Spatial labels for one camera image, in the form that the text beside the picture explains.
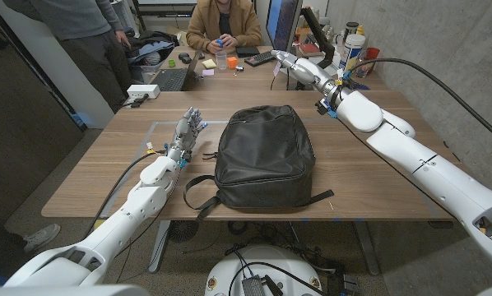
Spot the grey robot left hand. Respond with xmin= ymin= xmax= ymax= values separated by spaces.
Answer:
xmin=165 ymin=106 xmax=209 ymax=162

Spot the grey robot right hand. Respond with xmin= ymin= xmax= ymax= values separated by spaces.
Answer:
xmin=270 ymin=49 xmax=348 ymax=104

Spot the black backpack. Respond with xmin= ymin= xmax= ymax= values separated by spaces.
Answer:
xmin=183 ymin=104 xmax=336 ymax=221

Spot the white canister blue label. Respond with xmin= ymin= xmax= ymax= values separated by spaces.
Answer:
xmin=338 ymin=34 xmax=366 ymax=73

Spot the black keyboard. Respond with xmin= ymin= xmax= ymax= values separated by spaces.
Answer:
xmin=244 ymin=49 xmax=278 ymax=68

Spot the computer monitor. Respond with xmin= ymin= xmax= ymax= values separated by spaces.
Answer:
xmin=265 ymin=0 xmax=304 ymax=69

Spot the clear drinking glass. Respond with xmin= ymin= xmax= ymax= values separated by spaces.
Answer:
xmin=355 ymin=56 xmax=374 ymax=79

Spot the black laptop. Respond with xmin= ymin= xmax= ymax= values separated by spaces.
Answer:
xmin=150 ymin=49 xmax=204 ymax=92

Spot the white power strip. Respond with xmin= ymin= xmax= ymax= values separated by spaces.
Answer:
xmin=126 ymin=84 xmax=161 ymax=100

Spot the black-lidded jar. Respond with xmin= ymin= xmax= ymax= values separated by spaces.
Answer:
xmin=343 ymin=21 xmax=360 ymax=42

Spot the black wallet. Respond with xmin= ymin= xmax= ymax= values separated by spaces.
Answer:
xmin=234 ymin=45 xmax=261 ymax=58

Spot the red cup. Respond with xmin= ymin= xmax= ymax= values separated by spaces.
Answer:
xmin=364 ymin=47 xmax=381 ymax=73

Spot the black and blue bag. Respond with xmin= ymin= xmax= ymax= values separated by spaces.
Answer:
xmin=128 ymin=29 xmax=181 ymax=67

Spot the black round fan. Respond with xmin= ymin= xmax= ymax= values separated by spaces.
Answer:
xmin=167 ymin=220 xmax=201 ymax=243

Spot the person in tan jacket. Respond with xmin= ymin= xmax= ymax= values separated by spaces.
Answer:
xmin=186 ymin=0 xmax=263 ymax=54

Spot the grey table leg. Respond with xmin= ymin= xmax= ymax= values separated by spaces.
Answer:
xmin=147 ymin=220 xmax=172 ymax=275
xmin=352 ymin=221 xmax=381 ymax=276

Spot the person in grey sweater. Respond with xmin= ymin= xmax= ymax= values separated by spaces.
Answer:
xmin=1 ymin=0 xmax=134 ymax=114

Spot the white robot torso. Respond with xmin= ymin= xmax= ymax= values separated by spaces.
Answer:
xmin=204 ymin=245 xmax=324 ymax=296

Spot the grey metal torso module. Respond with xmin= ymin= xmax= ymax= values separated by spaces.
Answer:
xmin=241 ymin=275 xmax=267 ymax=296

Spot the person in white sneaker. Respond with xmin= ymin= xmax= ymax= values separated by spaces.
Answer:
xmin=0 ymin=197 xmax=62 ymax=280

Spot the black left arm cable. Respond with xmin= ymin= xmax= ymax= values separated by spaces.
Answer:
xmin=83 ymin=150 xmax=167 ymax=239

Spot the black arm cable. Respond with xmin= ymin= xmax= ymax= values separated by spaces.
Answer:
xmin=83 ymin=150 xmax=167 ymax=239
xmin=344 ymin=57 xmax=492 ymax=148

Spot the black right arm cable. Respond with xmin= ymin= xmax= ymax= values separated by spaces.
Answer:
xmin=344 ymin=57 xmax=492 ymax=148

